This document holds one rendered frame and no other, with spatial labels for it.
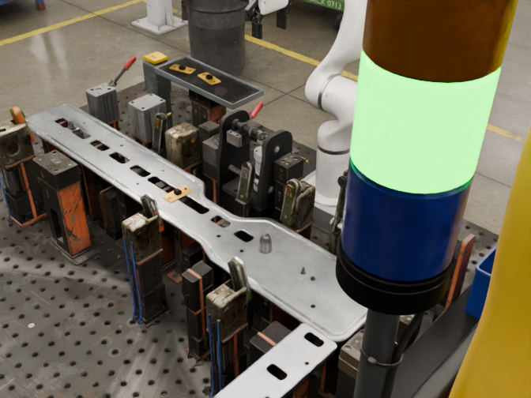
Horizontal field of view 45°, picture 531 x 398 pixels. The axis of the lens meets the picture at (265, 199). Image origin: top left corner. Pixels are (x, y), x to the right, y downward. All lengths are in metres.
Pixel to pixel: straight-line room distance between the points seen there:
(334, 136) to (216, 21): 2.64
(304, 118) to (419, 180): 3.93
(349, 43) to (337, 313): 0.83
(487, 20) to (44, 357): 1.67
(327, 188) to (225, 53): 2.65
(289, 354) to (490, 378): 0.85
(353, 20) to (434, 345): 0.97
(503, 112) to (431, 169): 4.33
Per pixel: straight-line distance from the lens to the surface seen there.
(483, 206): 3.65
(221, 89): 2.01
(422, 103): 0.31
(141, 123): 2.05
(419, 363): 1.37
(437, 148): 0.32
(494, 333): 0.55
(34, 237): 2.24
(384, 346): 0.45
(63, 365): 1.82
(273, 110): 4.34
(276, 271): 1.56
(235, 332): 1.52
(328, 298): 1.51
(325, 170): 2.09
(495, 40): 0.31
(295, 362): 1.38
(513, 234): 0.49
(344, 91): 1.93
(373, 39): 0.31
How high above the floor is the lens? 2.06
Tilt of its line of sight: 36 degrees down
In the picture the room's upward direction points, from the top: 1 degrees clockwise
